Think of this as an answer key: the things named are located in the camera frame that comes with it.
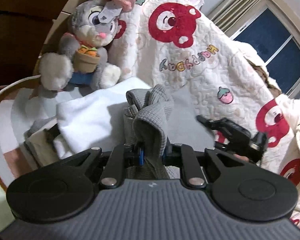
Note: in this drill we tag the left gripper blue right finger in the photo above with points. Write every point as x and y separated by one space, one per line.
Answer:
184 157

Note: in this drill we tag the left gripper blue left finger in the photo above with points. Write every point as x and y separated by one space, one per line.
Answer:
116 163

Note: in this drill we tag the grey waffle knit shirt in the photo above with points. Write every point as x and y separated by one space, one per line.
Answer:
146 121

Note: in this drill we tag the person's right hand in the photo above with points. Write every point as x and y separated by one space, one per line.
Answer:
243 158

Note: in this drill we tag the cream folded garment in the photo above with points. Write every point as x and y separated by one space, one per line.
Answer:
44 150

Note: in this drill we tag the window with dark glass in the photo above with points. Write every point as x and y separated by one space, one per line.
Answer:
277 42

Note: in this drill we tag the checkered bed sheet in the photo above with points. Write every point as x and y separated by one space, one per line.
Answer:
19 108

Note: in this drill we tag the grey bunny plush toy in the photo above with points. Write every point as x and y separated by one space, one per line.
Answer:
82 58

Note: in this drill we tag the red bear quilted blanket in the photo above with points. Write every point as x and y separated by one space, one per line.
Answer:
170 42

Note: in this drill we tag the beige curtain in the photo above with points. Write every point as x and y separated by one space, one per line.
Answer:
229 12

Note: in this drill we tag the brown wooden drawer cabinet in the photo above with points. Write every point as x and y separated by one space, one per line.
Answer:
24 26

